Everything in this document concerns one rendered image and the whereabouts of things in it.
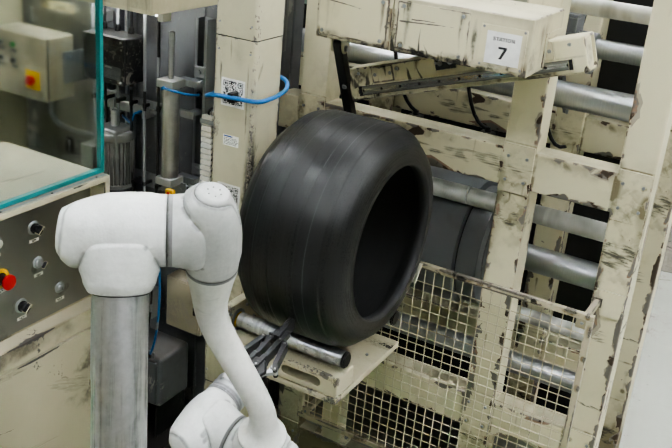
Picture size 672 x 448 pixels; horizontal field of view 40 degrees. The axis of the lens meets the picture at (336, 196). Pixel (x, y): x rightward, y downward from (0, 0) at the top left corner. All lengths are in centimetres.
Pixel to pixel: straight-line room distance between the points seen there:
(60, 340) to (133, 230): 99
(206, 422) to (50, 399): 69
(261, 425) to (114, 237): 54
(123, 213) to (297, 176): 66
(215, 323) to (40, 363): 83
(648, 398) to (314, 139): 246
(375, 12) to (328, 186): 54
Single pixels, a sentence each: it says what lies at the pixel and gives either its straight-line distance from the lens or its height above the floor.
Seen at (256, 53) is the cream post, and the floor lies 163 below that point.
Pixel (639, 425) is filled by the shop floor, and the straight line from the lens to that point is 409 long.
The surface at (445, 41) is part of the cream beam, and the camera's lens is 237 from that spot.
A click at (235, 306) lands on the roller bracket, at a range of 252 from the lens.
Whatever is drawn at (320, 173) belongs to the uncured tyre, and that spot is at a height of 141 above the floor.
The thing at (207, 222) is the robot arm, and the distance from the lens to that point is 161.
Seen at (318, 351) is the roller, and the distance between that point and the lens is 241.
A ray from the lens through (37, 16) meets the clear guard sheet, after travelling 226.
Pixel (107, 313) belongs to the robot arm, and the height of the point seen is 135.
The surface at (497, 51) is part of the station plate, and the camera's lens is 232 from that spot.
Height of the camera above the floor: 215
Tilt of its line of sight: 21 degrees down
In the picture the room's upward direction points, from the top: 5 degrees clockwise
